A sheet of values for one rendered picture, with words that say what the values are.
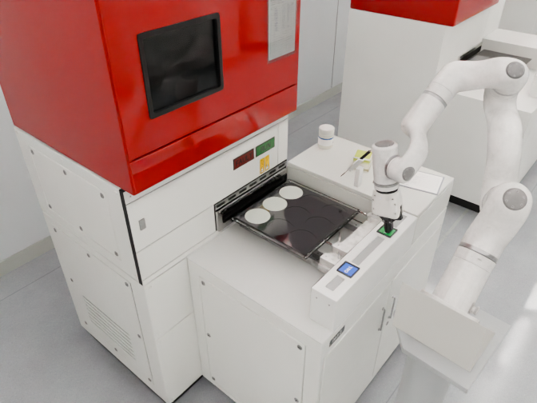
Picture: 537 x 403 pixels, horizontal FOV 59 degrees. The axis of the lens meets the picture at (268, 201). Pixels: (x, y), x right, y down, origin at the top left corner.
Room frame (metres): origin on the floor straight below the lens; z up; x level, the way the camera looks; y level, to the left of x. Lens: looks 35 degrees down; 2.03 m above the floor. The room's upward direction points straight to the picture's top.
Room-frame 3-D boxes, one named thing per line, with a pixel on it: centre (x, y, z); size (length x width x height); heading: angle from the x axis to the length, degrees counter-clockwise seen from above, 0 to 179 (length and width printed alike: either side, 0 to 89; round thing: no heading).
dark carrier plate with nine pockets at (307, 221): (1.52, -0.11, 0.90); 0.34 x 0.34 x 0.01; 50
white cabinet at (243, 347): (1.51, -0.24, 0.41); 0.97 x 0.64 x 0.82; 140
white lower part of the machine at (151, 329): (1.73, 0.45, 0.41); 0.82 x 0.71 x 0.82; 140
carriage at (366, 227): (1.36, -0.32, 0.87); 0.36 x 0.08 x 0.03; 140
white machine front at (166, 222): (1.51, 0.19, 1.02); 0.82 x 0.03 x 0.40; 140
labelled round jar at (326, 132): (1.96, -0.27, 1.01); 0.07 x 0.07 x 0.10
